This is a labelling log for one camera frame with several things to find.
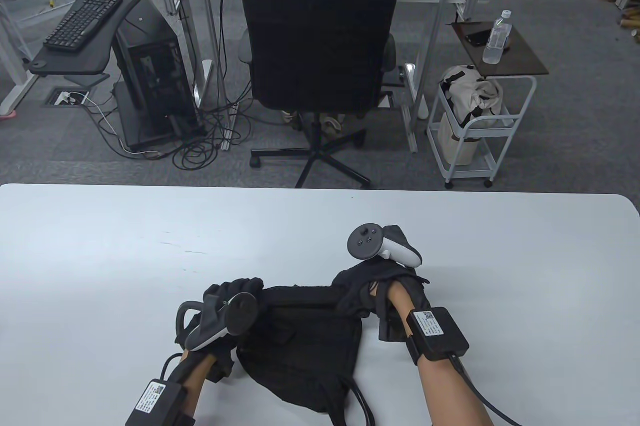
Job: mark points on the person's right hand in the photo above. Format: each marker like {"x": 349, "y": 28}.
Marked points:
{"x": 355, "y": 286}

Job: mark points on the person's left hand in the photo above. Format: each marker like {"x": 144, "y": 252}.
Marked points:
{"x": 235, "y": 286}

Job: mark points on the person's left forearm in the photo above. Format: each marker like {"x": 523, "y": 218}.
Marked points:
{"x": 195, "y": 376}

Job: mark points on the person's right forearm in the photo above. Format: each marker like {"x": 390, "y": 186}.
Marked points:
{"x": 450, "y": 396}

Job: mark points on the grey left hand controller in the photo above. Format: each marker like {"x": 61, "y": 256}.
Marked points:
{"x": 240, "y": 313}

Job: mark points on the grey hand controller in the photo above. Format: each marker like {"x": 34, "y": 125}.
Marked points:
{"x": 240, "y": 313}
{"x": 365, "y": 241}

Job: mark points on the grey right hand controller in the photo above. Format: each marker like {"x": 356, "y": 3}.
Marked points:
{"x": 365, "y": 241}

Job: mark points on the beige bag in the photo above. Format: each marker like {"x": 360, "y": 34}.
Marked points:
{"x": 475, "y": 96}

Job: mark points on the black computer tower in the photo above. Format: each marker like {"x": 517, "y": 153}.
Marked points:
{"x": 155, "y": 66}

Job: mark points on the floor outlet box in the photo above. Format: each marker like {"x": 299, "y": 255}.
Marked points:
{"x": 65, "y": 97}

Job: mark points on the black office chair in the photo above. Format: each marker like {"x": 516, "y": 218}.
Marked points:
{"x": 320, "y": 31}

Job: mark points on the black keyboard tray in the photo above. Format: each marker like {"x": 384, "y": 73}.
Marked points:
{"x": 75, "y": 62}

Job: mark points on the small black case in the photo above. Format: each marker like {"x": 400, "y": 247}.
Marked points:
{"x": 475, "y": 38}

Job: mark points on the clear water bottle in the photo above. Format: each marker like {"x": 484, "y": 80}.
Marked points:
{"x": 496, "y": 44}

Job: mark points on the white cart with brown top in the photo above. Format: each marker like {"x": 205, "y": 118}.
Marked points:
{"x": 520, "y": 59}

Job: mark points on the black keyboard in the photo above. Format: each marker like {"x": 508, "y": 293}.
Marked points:
{"x": 82, "y": 21}

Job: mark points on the white table leg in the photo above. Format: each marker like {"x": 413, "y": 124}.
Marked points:
{"x": 15, "y": 71}

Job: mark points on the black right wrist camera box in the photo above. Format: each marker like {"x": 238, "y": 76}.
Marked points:
{"x": 440, "y": 333}

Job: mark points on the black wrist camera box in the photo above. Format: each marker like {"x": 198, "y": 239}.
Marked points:
{"x": 440, "y": 333}
{"x": 157, "y": 403}

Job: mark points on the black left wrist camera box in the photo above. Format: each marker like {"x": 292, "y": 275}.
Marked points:
{"x": 157, "y": 403}

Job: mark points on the aluminium frame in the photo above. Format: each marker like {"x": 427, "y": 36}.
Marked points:
{"x": 436, "y": 21}

